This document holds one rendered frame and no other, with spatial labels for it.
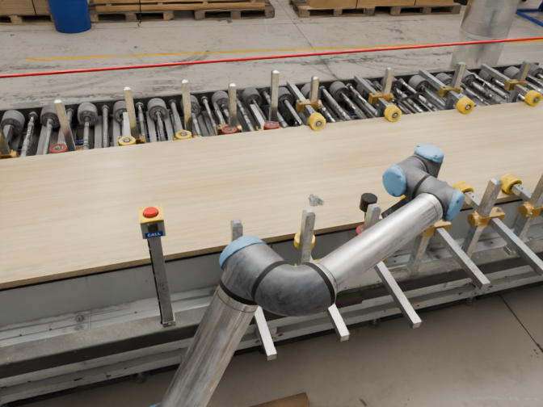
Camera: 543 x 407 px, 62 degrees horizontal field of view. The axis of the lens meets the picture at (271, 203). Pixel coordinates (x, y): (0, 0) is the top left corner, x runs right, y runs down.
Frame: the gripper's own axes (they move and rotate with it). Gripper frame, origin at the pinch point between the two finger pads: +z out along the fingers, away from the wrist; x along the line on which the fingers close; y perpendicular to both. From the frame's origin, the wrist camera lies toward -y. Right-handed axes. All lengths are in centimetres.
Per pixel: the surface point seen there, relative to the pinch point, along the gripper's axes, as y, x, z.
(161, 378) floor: -92, 29, 101
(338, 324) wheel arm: -29.0, -18.9, 15.8
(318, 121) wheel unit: 6, 96, 5
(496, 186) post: 41.5, 6.1, -11.2
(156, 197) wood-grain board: -82, 57, 11
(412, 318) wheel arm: -4.5, -23.9, 14.5
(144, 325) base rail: -92, 8, 31
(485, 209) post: 40.8, 6.1, -0.4
